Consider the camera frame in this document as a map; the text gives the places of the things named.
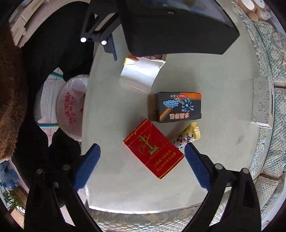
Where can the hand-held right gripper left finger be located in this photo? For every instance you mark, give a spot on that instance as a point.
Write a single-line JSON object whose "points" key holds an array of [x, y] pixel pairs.
{"points": [[87, 167]]}

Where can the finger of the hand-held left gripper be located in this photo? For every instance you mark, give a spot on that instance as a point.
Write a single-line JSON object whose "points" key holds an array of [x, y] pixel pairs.
{"points": [[111, 49]]}

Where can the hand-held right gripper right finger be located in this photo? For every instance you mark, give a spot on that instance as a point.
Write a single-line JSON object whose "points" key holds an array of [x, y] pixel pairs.
{"points": [[197, 166]]}

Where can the yellow candy wrapper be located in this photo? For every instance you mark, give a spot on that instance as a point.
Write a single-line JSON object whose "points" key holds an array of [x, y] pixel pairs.
{"points": [[190, 133]]}

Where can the white torn cardboard piece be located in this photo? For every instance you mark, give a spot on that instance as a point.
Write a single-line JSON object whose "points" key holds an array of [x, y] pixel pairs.
{"points": [[138, 75]]}

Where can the red cardboard box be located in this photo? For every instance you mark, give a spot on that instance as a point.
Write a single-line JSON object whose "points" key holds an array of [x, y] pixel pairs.
{"points": [[152, 151]]}

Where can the trash bin with plastic liner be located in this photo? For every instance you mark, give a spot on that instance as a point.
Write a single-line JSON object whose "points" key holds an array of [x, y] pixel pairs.
{"points": [[69, 104]]}

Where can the cream glass-top coffee table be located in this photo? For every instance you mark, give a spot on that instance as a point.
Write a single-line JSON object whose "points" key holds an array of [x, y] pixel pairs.
{"points": [[223, 89]]}

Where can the blue plastic bottles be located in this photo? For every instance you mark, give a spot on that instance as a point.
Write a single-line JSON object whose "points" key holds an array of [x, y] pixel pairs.
{"points": [[9, 176]]}

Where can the green potted plant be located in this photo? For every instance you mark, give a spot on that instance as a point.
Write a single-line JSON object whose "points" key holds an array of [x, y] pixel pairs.
{"points": [[13, 200]]}

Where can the brown teddy bear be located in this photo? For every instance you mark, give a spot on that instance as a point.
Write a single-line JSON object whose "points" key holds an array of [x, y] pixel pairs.
{"points": [[254, 13]]}

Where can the silver patterned tissue box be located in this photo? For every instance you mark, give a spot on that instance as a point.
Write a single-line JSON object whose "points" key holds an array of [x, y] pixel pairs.
{"points": [[261, 100]]}

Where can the brown fleece garment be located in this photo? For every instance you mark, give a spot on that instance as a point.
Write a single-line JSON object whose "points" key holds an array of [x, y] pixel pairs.
{"points": [[11, 89]]}

